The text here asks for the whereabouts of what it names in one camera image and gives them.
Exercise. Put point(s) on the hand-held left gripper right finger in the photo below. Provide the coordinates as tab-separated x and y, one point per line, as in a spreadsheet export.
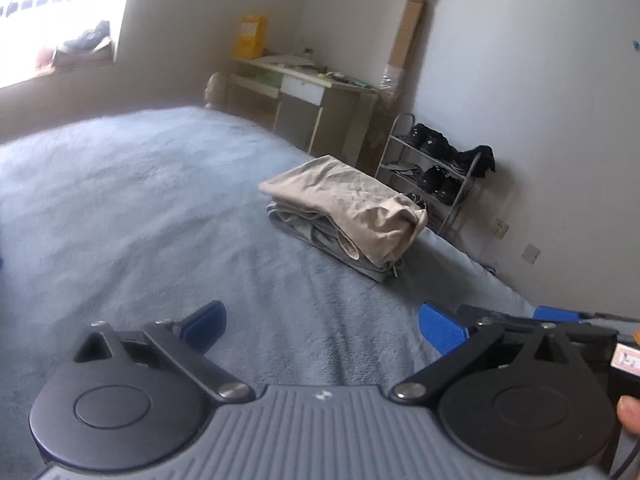
442	331

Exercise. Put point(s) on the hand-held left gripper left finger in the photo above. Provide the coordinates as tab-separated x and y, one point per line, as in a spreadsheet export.
205	324

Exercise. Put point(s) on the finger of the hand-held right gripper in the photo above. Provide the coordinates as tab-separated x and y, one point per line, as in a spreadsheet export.
555	313
472	311

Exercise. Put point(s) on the beige pants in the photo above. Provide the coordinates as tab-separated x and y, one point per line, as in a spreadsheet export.
345	195

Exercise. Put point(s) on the person's right hand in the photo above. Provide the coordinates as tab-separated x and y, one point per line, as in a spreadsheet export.
630	415

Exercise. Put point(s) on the metal shoe rack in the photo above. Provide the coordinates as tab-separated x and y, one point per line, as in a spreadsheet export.
465	195

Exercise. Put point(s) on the black shoe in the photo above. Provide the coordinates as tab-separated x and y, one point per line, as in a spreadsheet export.
440	182
422	135
445	147

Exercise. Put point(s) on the folded grey garment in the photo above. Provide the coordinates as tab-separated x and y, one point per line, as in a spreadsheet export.
300	227

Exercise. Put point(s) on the black cloth on rack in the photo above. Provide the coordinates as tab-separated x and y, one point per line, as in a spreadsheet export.
480	160

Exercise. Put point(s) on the flat grey slipper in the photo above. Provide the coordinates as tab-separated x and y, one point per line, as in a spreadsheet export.
400	167

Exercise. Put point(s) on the round pale object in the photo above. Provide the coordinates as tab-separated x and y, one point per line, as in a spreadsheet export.
216	91

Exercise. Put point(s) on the wooden desk with drawer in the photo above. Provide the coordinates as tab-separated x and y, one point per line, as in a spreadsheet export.
310	100

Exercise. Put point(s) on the small desk clutter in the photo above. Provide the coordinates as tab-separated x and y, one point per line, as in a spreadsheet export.
350	81

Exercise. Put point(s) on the white paper sheets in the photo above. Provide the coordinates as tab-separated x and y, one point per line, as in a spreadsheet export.
295	60

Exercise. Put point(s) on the tall cardboard box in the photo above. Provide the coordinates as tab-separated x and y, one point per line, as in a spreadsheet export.
405	35

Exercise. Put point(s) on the yellow box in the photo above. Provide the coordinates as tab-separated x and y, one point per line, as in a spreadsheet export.
251	35

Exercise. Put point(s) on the dark cloth on windowsill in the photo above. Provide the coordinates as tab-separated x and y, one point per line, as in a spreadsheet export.
90	37

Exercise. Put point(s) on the small reddish object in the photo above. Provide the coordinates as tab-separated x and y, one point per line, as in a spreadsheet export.
46	57

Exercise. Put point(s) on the bright window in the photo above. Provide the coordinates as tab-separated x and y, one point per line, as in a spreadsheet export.
50	10

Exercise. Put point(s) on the wall socket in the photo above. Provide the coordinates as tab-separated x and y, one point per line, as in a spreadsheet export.
530	252
501	228

